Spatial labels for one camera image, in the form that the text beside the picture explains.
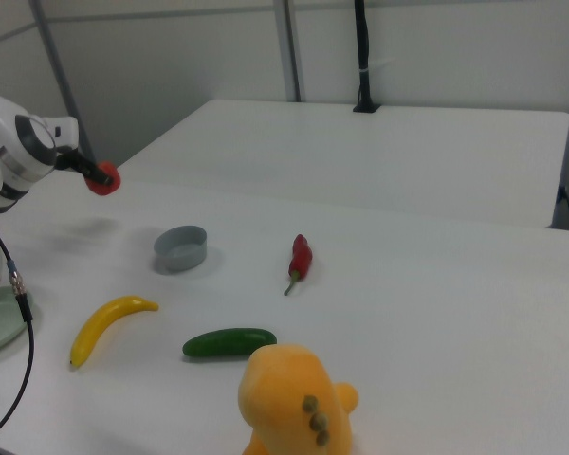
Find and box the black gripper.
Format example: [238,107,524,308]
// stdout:
[55,147,116,187]

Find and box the red apple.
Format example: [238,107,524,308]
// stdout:
[85,160,122,197]

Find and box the grey bowl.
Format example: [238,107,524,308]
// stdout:
[152,225,209,274]

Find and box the yellow banana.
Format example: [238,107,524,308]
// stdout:
[69,295,160,369]

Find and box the green cucumber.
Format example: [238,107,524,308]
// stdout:
[181,327,279,359]

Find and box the red chili pepper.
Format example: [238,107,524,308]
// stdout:
[284,233,315,297]

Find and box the black pole with base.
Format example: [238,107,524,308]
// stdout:
[352,0,383,115]

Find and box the orange plush toy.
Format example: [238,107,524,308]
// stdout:
[237,342,360,455]

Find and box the grey partition post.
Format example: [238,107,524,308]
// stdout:
[28,0,97,165]
[270,0,303,103]

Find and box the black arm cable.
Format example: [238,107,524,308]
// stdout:
[0,214,37,449]

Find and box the black wall cable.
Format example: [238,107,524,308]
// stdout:
[555,185,569,232]

